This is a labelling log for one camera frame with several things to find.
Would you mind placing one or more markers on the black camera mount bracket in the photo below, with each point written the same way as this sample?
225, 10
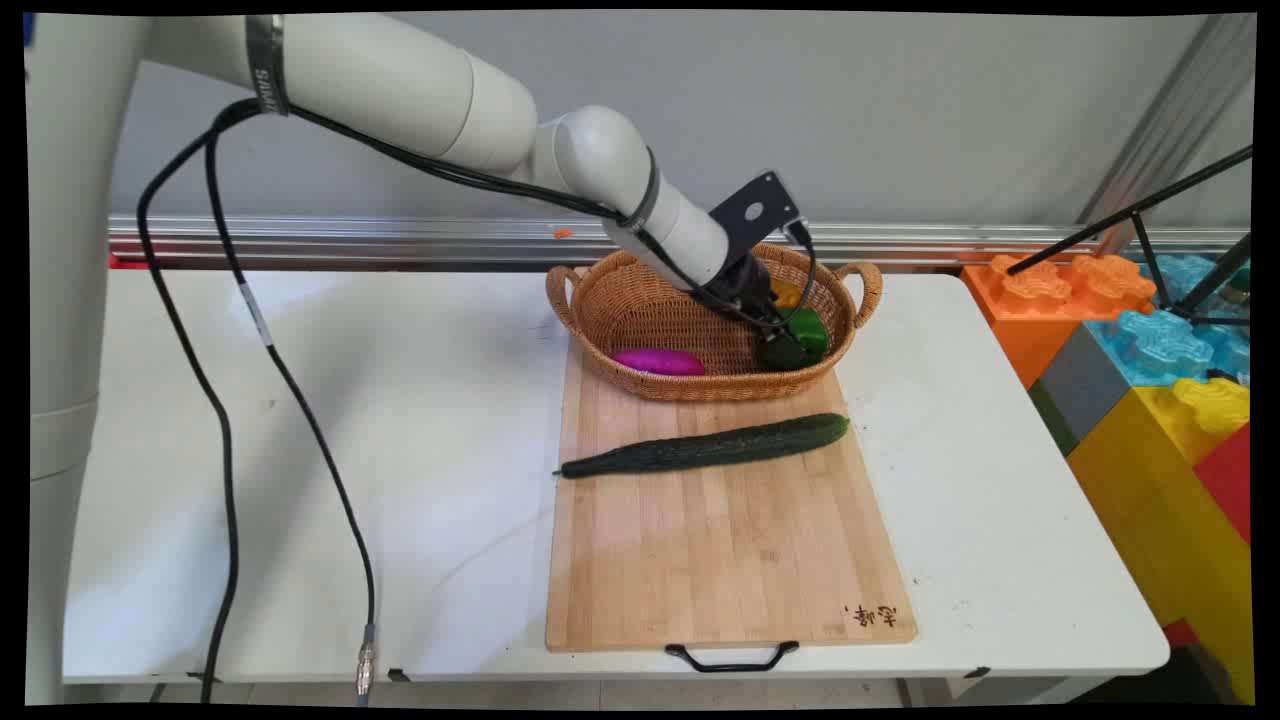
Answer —
752, 212

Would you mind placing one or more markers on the black tripod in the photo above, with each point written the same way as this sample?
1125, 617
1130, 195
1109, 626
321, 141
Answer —
1150, 225

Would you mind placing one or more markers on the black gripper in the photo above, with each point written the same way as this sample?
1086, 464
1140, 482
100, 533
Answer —
750, 285

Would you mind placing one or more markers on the aluminium rail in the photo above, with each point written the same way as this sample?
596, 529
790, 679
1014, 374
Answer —
400, 242

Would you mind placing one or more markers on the bamboo cutting board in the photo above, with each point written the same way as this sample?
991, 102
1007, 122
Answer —
720, 540

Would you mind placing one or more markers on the orange foam block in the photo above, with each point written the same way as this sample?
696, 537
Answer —
1030, 310

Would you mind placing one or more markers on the yellow toy vegetable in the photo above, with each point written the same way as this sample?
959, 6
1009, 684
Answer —
787, 293

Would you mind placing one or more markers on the woven wicker basket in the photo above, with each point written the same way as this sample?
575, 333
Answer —
640, 300

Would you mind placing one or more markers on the purple toy eggplant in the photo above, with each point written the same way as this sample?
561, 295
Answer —
658, 362

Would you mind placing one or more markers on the dark green cucumber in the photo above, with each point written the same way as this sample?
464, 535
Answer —
700, 448

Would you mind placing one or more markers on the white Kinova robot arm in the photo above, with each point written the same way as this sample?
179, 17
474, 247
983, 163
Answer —
380, 75

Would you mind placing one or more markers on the grey foam block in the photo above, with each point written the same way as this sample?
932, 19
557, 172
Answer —
1085, 385

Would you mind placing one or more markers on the blue foam block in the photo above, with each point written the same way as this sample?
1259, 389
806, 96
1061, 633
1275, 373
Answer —
1160, 340

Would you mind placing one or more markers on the green toy bell pepper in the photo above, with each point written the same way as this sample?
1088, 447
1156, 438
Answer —
810, 328

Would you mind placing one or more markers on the red foam block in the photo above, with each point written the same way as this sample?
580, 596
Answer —
1232, 480

